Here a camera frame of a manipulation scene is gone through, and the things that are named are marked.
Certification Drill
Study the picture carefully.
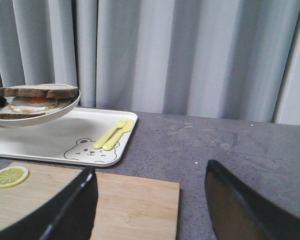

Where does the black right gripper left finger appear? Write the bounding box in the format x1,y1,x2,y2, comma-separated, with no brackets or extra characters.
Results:
0,167,98,240

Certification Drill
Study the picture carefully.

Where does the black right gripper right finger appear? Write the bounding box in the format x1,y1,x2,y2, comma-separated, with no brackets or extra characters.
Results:
204,159,300,240

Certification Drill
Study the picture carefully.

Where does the bread slice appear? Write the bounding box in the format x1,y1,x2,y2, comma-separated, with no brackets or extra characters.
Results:
0,85,79,99
0,98,73,120

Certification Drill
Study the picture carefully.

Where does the white round plate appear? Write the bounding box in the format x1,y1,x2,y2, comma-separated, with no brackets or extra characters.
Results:
0,83,80,127

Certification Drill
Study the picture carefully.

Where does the fried egg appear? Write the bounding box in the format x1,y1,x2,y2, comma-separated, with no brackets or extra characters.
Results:
8,97,58,113

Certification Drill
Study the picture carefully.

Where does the white bear-print tray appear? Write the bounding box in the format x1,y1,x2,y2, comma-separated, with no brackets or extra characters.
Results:
0,107,138,167

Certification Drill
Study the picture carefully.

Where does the wooden cutting board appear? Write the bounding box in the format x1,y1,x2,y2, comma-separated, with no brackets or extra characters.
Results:
0,163,180,240

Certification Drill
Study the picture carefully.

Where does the lemon slice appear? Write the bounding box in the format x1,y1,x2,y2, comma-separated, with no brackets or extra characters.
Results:
0,166,30,189

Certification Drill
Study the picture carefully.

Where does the yellow plastic knife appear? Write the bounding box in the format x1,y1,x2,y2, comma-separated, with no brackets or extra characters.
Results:
102,118,135,151

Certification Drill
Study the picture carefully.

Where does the grey curtain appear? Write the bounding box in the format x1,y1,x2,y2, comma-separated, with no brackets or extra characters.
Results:
0,0,300,125

